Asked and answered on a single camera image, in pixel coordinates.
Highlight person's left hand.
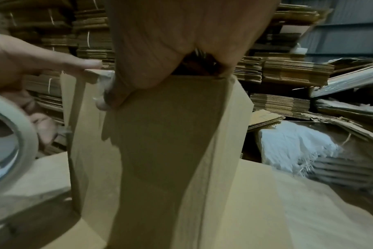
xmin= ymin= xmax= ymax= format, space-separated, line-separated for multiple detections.
xmin=0 ymin=31 xmax=105 ymax=146

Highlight person's right hand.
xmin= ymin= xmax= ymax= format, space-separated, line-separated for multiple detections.
xmin=103 ymin=0 xmax=280 ymax=109

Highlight clear tape roll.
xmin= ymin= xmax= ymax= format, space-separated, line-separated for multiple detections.
xmin=0 ymin=92 xmax=40 ymax=212

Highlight brown cardboard box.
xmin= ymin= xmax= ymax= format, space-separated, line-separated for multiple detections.
xmin=60 ymin=70 xmax=255 ymax=249

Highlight stacks of flat cardboard bundles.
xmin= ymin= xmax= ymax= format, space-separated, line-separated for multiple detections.
xmin=0 ymin=0 xmax=373 ymax=157

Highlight white plastic sack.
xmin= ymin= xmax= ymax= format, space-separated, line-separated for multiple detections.
xmin=255 ymin=120 xmax=373 ymax=195

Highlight pale flat board bundle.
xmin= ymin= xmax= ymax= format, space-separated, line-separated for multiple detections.
xmin=309 ymin=63 xmax=373 ymax=98

